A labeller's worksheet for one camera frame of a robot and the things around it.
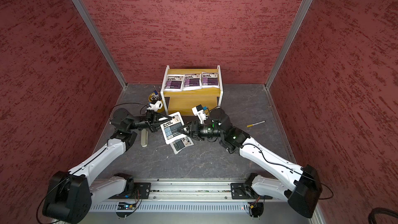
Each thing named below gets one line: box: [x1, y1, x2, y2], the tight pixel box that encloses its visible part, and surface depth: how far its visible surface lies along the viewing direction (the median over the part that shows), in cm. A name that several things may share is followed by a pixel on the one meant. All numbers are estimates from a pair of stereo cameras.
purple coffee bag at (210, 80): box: [201, 72, 221, 89], surface depth 77 cm
